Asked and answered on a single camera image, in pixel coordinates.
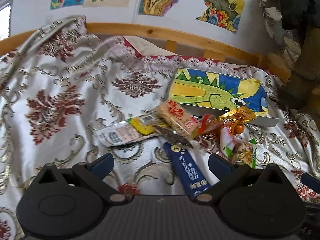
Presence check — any white green orange snack pack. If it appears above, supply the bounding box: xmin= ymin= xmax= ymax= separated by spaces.
xmin=220 ymin=127 xmax=235 ymax=159

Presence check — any blue snack stick pack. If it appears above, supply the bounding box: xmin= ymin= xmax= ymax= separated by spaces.
xmin=163 ymin=142 xmax=211 ymax=198

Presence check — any white pink barcode snack pack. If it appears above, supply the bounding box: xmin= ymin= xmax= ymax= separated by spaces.
xmin=95 ymin=121 xmax=159 ymax=147

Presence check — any gold foil snack bag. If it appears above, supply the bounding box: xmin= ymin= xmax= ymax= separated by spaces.
xmin=198 ymin=105 xmax=258 ymax=136

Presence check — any yellow snack packet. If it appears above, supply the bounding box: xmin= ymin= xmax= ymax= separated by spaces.
xmin=127 ymin=115 xmax=169 ymax=135

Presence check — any rice cracker snack pack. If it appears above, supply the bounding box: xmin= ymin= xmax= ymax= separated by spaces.
xmin=155 ymin=99 xmax=200 ymax=140

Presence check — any dark foil snack packet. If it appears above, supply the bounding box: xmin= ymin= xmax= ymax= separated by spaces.
xmin=154 ymin=125 xmax=193 ymax=148

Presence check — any nut bar snack pack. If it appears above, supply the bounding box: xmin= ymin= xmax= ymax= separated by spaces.
xmin=231 ymin=142 xmax=256 ymax=168

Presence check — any small orange fruit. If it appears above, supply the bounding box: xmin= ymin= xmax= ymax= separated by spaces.
xmin=234 ymin=123 xmax=245 ymax=134

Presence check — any grey tray with drawing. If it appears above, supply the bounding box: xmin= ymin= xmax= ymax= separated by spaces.
xmin=167 ymin=68 xmax=279 ymax=127

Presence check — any floral satin bed cover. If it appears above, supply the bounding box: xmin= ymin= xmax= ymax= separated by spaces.
xmin=1 ymin=23 xmax=319 ymax=239

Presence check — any patterned grey cloth hanging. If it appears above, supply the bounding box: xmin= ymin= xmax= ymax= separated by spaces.
xmin=258 ymin=0 xmax=301 ymax=70

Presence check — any black garment hanging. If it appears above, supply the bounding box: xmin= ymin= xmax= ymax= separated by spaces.
xmin=280 ymin=0 xmax=319 ymax=30

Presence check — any landscape drawing on wall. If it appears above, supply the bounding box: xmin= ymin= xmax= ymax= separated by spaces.
xmin=196 ymin=0 xmax=245 ymax=33

